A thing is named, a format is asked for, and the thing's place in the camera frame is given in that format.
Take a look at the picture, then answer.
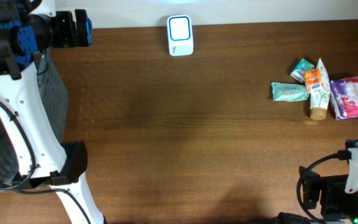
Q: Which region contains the pink floral pad package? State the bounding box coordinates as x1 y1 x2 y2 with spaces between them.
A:
330 76 358 120

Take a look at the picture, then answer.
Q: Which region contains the white tube gold cap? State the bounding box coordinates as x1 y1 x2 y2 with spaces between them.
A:
310 58 331 120

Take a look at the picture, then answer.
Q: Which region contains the teal wipes packet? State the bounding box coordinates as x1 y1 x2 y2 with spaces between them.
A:
271 82 310 102

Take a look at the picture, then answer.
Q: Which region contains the orange white packet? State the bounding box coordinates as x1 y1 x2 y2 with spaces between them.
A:
303 68 324 93

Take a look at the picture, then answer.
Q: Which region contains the small green tissue packet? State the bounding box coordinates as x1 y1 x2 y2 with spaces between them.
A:
290 58 315 83

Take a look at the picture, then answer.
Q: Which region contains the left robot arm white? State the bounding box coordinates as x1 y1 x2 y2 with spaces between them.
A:
0 1 106 223

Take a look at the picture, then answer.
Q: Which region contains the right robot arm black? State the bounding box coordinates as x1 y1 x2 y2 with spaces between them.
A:
301 171 358 223

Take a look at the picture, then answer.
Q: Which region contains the white barcode scanner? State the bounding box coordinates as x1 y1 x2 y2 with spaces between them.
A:
167 15 194 57

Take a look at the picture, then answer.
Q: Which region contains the grey plastic mesh basket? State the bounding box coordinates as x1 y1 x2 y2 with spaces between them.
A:
0 54 68 193

